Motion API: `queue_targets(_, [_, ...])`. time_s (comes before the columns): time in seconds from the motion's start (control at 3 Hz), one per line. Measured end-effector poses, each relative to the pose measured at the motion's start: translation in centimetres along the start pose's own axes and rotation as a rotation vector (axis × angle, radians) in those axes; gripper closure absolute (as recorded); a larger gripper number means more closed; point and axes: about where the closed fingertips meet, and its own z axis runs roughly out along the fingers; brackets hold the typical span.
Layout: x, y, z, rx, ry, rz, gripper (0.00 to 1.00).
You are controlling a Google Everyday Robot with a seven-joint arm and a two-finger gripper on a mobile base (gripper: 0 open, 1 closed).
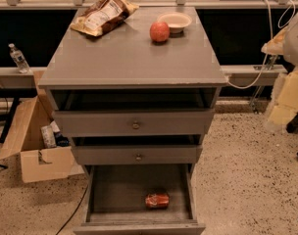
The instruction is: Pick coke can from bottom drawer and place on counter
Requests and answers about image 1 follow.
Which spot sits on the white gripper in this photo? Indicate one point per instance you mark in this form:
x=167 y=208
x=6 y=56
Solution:
x=296 y=39

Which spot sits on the red coke can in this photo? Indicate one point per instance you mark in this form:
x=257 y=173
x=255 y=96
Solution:
x=157 y=201

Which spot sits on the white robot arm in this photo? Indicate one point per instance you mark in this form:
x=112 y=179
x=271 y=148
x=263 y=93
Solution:
x=291 y=43

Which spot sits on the grey middle drawer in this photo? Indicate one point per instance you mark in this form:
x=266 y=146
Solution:
x=137 y=150

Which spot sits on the grey drawer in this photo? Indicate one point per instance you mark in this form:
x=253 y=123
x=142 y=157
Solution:
x=137 y=150
x=116 y=201
x=134 y=112

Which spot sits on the grey top drawer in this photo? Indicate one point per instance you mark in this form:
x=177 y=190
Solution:
x=134 y=112

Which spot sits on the grey drawer cabinet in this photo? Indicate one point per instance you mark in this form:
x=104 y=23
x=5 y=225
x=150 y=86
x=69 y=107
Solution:
x=126 y=58

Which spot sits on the grey bottom drawer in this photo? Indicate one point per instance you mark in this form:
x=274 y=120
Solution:
x=116 y=201

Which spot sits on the can inside cardboard box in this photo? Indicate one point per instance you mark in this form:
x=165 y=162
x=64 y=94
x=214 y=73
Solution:
x=48 y=137

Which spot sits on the metal stand pole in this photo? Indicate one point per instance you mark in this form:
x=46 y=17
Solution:
x=267 y=66

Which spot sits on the white bowl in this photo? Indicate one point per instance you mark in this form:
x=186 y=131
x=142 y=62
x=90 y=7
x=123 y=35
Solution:
x=176 y=21

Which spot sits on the red apple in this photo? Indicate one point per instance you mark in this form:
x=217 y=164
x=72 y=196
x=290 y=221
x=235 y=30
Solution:
x=159 y=31

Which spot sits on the brown chip bag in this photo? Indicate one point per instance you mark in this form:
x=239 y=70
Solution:
x=103 y=16

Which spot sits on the open cardboard box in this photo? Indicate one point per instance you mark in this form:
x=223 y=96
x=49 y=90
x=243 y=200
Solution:
x=24 y=138

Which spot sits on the clear water bottle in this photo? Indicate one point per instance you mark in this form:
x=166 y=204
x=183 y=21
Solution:
x=19 y=58

